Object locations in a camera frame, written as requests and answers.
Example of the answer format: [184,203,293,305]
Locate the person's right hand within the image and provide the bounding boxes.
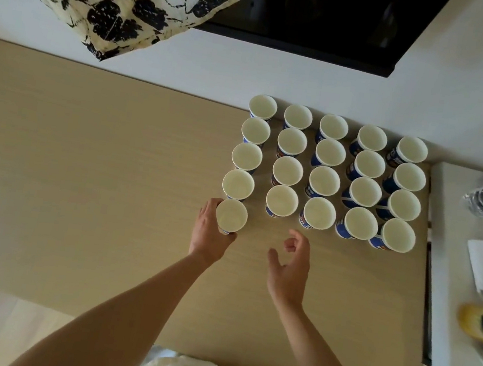
[261,226,316,312]

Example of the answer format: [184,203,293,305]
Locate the person's left forearm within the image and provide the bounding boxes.
[7,229,216,366]

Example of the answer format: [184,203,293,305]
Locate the blue white paper cup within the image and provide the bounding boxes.
[212,197,251,238]

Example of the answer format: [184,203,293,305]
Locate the yellow juice bottle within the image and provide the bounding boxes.
[454,302,483,346]

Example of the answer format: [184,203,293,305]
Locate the black television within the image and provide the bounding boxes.
[0,0,454,86]

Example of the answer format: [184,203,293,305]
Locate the grid of paper cups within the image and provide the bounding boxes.
[216,90,436,256]

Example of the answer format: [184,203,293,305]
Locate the white cabinet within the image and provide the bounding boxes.
[403,160,483,366]

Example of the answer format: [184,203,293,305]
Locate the person's left hand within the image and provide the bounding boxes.
[187,194,243,268]

